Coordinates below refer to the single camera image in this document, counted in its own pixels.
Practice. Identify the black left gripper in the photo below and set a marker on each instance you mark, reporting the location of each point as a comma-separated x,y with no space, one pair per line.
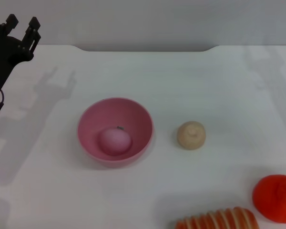
2,57

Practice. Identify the pink plastic bowl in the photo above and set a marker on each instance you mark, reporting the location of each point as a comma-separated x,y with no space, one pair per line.
93,121

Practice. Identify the pink toy peach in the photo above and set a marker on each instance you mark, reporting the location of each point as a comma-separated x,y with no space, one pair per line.
115,142

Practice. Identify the beige toy bun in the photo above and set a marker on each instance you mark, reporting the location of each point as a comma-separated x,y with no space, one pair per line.
190,137

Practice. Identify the orange toy tangerine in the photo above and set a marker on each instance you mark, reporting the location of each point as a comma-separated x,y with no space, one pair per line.
269,198

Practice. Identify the striped orange toy bread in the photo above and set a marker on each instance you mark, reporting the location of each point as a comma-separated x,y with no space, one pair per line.
219,218

